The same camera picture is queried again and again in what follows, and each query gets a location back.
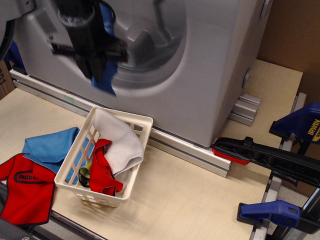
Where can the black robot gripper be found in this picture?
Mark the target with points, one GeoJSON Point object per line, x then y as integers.
{"type": "Point", "coordinates": [92, 47]}

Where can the dark blue cloth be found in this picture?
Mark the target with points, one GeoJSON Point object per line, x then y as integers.
{"type": "Point", "coordinates": [111, 66]}

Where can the grey toy washing machine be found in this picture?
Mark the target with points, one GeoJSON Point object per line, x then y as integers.
{"type": "Point", "coordinates": [188, 60]}

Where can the washing machine door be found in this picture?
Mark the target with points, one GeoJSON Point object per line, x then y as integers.
{"type": "Point", "coordinates": [10, 11]}

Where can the white plastic laundry basket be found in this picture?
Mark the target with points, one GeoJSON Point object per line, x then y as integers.
{"type": "Point", "coordinates": [81, 153]}

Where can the cardboard box left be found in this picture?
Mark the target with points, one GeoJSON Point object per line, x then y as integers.
{"type": "Point", "coordinates": [6, 82]}

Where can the white cloth in basket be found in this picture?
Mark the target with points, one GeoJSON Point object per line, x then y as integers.
{"type": "Point", "coordinates": [126, 150]}

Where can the light blue cloth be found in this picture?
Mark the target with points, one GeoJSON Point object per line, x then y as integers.
{"type": "Point", "coordinates": [50, 150]}

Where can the yellow-green black cloth piece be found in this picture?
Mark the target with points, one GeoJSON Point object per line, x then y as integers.
{"type": "Point", "coordinates": [84, 174]}

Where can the red cloth in basket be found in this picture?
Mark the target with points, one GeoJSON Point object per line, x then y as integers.
{"type": "Point", "coordinates": [101, 178]}

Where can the red Little Tikes bib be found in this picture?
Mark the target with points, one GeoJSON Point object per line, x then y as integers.
{"type": "Point", "coordinates": [31, 191]}

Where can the short aluminium extrusion block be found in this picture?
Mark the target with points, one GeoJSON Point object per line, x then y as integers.
{"type": "Point", "coordinates": [245, 109]}

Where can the blue Irwin clamp upper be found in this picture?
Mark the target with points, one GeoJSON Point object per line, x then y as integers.
{"type": "Point", "coordinates": [304, 123]}

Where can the black red bar clamp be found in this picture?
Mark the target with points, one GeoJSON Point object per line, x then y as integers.
{"type": "Point", "coordinates": [286, 165]}

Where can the blue clamp lower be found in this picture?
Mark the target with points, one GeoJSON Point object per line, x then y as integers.
{"type": "Point", "coordinates": [279, 212]}

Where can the aluminium extrusion rail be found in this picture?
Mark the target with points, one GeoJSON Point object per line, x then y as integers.
{"type": "Point", "coordinates": [200, 156]}

